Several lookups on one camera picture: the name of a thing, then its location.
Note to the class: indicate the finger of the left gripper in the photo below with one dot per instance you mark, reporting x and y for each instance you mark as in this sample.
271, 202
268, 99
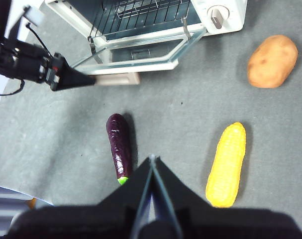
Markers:
71, 71
68, 81

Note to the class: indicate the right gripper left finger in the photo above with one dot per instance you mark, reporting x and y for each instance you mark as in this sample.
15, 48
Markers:
96, 221

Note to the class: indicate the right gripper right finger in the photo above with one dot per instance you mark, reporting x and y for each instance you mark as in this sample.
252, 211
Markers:
215, 224

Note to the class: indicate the brown potato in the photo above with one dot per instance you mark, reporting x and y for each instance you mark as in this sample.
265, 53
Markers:
272, 61

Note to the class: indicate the oven timer knob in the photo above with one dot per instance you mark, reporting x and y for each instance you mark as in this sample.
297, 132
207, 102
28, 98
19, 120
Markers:
218, 16

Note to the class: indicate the white Toshiba toaster oven body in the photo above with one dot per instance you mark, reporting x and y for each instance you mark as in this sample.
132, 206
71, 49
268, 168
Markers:
237, 15

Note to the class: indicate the yellow corn cob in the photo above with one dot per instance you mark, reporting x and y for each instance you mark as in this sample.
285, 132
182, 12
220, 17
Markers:
226, 166

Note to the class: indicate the purple eggplant with green stem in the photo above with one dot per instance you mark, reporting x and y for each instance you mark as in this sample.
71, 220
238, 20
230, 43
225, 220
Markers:
119, 147

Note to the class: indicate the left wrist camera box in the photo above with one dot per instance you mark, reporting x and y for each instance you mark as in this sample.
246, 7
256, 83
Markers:
33, 15

